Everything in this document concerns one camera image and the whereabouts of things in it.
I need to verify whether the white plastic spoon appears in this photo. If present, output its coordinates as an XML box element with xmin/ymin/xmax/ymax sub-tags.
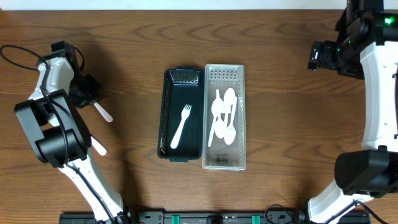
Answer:
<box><xmin>224</xmin><ymin>96</ymin><xmax>237</xmax><ymax>145</ymax></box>
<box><xmin>208</xmin><ymin>96</ymin><xmax>223</xmax><ymax>147</ymax></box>
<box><xmin>223</xmin><ymin>88</ymin><xmax>236</xmax><ymax>125</ymax></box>
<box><xmin>215</xmin><ymin>89</ymin><xmax>226</xmax><ymax>139</ymax></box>

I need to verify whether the cream plastic fork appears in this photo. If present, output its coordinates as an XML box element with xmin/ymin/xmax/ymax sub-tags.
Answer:
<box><xmin>170</xmin><ymin>104</ymin><xmax>192</xmax><ymax>149</ymax></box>

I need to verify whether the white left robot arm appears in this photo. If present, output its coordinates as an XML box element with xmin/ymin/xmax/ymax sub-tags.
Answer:
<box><xmin>14</xmin><ymin>55</ymin><xmax>131</xmax><ymax>223</ymax></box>

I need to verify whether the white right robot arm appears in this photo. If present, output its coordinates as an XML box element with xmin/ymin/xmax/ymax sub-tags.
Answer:
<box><xmin>307</xmin><ymin>6</ymin><xmax>397</xmax><ymax>223</ymax></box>

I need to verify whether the dark green plastic basket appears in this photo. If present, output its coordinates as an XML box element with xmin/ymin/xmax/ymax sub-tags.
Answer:
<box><xmin>157</xmin><ymin>66</ymin><xmax>205</xmax><ymax>162</ymax></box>

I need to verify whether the clear perforated plastic basket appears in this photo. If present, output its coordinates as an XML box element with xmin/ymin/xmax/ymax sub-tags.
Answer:
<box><xmin>202</xmin><ymin>64</ymin><xmax>246</xmax><ymax>171</ymax></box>

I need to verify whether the black mounting rail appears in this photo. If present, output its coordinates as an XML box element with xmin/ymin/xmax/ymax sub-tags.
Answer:
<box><xmin>58</xmin><ymin>206</ymin><xmax>371</xmax><ymax>224</ymax></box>

